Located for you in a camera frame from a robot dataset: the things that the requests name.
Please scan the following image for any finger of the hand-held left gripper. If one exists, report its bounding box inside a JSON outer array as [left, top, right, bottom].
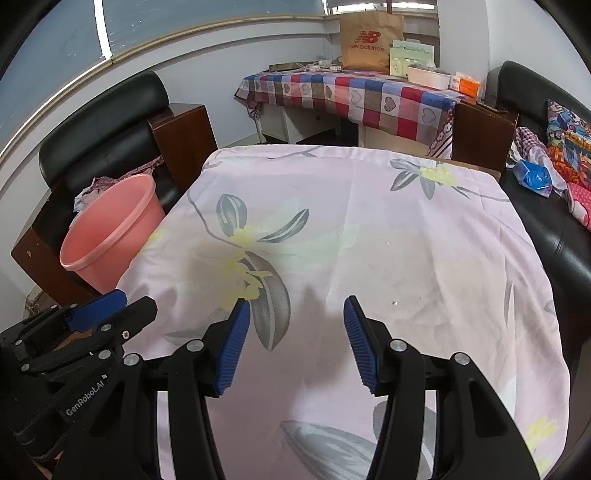
[[0, 290, 127, 352], [21, 296, 158, 373]]

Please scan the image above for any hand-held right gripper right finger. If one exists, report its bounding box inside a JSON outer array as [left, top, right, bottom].
[[342, 295, 541, 480]]

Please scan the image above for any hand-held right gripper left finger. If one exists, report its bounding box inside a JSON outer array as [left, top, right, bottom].
[[54, 298, 252, 480]]

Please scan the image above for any pink plastic bucket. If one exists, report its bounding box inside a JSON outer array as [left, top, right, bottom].
[[60, 173, 167, 296]]

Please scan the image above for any pink floral tablecloth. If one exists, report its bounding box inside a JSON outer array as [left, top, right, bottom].
[[115, 144, 571, 480]]

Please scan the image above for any crumpled cloth on armchair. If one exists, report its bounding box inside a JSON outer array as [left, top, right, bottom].
[[74, 154, 164, 215]]

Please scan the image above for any black leather armchair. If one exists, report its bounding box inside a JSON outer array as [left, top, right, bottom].
[[11, 70, 219, 305]]

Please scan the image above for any wooden table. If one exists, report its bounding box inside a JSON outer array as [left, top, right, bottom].
[[431, 157, 502, 181]]

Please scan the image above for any black leather sofa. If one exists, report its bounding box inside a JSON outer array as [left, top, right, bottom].
[[452, 60, 591, 324]]

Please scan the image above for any white desk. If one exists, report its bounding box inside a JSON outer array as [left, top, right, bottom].
[[256, 104, 432, 151]]

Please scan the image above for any blue plastic bag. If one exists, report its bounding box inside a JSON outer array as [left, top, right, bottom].
[[513, 159, 552, 198]]

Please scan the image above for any checked heart tablecloth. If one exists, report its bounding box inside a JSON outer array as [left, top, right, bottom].
[[234, 69, 462, 158]]

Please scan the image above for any pink dotted cushion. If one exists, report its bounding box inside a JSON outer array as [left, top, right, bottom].
[[566, 182, 591, 229]]

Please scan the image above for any checked cloth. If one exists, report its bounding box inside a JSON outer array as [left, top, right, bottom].
[[508, 127, 568, 195]]

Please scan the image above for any white rectangular container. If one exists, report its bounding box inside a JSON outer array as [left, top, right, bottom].
[[406, 65, 451, 89]]

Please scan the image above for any orange white box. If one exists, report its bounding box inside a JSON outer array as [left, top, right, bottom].
[[450, 71, 483, 97]]

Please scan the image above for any brown paper bag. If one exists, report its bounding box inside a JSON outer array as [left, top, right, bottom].
[[339, 11, 404, 75]]

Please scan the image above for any pale green box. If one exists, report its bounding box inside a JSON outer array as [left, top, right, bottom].
[[389, 39, 435, 77]]

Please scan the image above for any colourful printed cushion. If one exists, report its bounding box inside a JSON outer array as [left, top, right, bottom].
[[546, 99, 591, 190]]

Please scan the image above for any large window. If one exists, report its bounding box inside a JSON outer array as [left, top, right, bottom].
[[0, 0, 326, 139]]

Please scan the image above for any small window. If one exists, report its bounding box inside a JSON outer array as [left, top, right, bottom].
[[325, 0, 439, 17]]

